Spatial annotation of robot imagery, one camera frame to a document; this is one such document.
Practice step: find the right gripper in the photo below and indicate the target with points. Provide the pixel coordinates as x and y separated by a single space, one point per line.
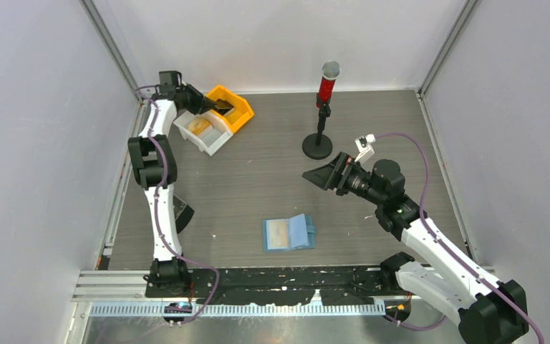
334 176

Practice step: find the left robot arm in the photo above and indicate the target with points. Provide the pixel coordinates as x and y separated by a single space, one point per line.
155 171

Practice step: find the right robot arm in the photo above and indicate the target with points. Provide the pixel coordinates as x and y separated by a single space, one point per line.
484 309

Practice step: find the clear plastic holder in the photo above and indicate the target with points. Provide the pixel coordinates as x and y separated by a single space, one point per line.
183 214

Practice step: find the tan card in white bin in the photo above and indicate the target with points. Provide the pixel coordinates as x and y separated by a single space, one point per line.
198 126

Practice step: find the orange plastic bin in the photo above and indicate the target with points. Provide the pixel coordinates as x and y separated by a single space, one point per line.
238 111

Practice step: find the blue leather card holder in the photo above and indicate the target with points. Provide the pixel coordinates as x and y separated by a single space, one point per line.
301 233

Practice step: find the white plastic bin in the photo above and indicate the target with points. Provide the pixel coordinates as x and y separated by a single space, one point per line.
210 142

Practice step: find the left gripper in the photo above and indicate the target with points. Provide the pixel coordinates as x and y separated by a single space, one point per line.
202 103

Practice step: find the red microphone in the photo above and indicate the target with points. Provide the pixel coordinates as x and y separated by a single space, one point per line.
330 72

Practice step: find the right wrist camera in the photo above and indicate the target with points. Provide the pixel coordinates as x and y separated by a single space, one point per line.
365 149

